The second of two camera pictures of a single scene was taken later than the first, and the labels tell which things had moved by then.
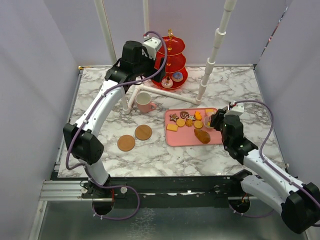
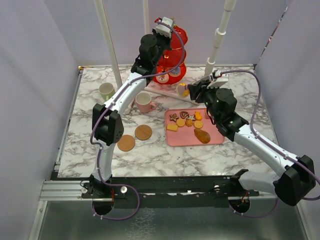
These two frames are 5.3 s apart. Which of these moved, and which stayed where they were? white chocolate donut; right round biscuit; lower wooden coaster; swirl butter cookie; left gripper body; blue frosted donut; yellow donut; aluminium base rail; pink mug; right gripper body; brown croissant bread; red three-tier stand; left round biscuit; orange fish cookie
Moved: yellow donut; blue frosted donut; left gripper body; right gripper body; red three-tier stand; white chocolate donut
Stayed: lower wooden coaster; right round biscuit; swirl butter cookie; pink mug; aluminium base rail; left round biscuit; brown croissant bread; orange fish cookie
